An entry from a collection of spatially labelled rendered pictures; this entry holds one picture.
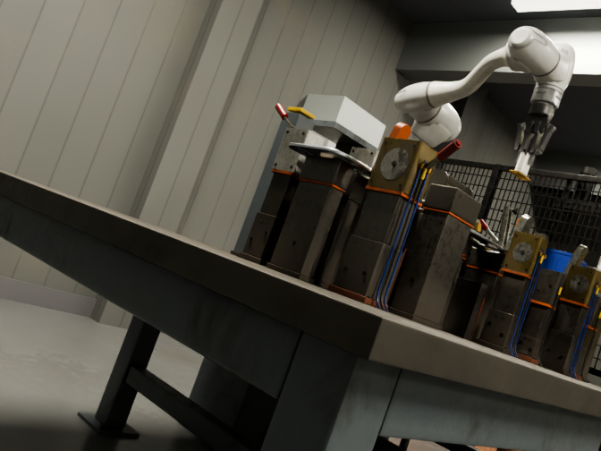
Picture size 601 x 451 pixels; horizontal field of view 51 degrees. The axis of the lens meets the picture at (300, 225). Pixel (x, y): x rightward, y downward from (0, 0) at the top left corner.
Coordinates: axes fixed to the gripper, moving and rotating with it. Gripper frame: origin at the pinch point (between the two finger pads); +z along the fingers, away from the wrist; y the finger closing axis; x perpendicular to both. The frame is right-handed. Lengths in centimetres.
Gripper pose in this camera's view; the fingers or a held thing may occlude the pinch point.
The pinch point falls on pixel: (523, 164)
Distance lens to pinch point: 218.0
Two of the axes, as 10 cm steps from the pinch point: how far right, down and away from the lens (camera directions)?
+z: -3.5, 9.3, -0.8
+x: 7.0, 3.2, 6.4
